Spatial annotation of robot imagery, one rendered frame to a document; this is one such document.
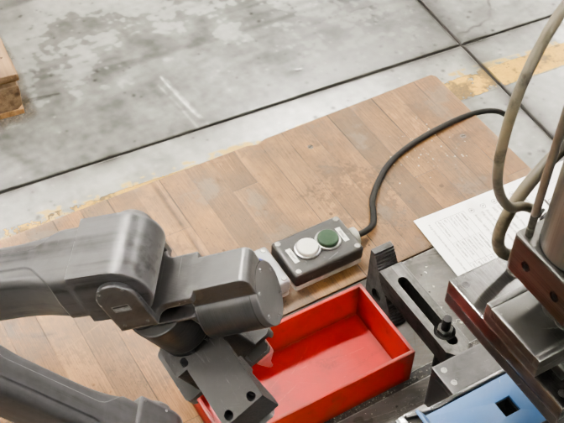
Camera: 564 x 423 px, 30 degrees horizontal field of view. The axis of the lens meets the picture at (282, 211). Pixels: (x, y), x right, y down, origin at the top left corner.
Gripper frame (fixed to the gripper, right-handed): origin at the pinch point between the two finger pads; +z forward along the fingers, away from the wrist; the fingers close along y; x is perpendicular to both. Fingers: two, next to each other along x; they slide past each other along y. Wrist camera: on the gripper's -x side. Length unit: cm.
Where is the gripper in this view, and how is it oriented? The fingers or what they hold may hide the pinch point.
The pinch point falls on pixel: (253, 369)
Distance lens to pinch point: 107.8
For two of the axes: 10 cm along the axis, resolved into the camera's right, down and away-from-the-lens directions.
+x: -5.2, -6.3, 5.7
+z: 4.1, 4.1, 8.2
